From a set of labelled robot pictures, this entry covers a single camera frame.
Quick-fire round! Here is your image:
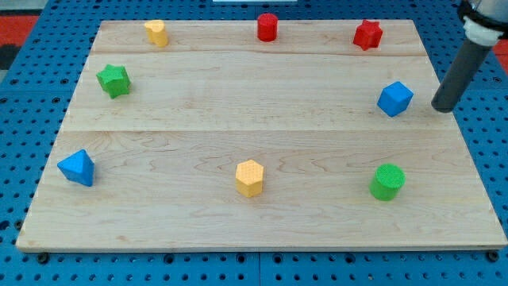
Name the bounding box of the green star block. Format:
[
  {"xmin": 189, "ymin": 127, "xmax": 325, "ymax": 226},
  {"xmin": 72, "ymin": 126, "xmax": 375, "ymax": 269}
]
[{"xmin": 96, "ymin": 64, "xmax": 131, "ymax": 99}]

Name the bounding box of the red star block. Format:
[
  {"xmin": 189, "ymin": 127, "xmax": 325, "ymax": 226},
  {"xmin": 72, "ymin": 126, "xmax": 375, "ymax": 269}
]
[{"xmin": 352, "ymin": 19, "xmax": 383, "ymax": 51}]

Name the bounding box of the yellow hexagon block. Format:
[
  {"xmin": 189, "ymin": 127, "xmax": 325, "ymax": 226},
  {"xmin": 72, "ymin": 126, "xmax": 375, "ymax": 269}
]
[{"xmin": 235, "ymin": 160, "xmax": 264, "ymax": 198}]

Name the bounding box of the light wooden board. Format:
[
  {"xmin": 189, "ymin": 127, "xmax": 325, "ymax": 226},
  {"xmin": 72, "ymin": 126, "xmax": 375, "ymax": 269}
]
[{"xmin": 16, "ymin": 20, "xmax": 507, "ymax": 253}]

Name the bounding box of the red cylinder block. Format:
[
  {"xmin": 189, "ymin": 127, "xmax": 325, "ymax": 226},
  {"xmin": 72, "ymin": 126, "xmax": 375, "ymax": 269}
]
[{"xmin": 257, "ymin": 13, "xmax": 279, "ymax": 42}]

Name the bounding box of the green cylinder block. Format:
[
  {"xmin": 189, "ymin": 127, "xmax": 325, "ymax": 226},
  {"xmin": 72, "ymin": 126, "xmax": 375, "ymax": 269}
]
[{"xmin": 369, "ymin": 164, "xmax": 406, "ymax": 201}]

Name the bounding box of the blue cube block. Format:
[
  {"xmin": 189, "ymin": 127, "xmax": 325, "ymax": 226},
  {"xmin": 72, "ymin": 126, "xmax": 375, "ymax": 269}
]
[{"xmin": 377, "ymin": 81, "xmax": 414, "ymax": 117}]

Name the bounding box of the yellow heart block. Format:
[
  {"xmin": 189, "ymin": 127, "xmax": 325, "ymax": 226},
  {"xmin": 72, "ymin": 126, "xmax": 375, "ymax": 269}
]
[{"xmin": 144, "ymin": 19, "xmax": 169, "ymax": 47}]

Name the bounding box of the blue triangle block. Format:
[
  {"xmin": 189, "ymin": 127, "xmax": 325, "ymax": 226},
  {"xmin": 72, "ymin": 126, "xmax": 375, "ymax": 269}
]
[{"xmin": 57, "ymin": 149, "xmax": 94, "ymax": 187}]

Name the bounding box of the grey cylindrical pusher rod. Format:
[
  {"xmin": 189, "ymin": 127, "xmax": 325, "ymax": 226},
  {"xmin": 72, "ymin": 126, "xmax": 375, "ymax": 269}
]
[{"xmin": 431, "ymin": 38, "xmax": 492, "ymax": 113}]

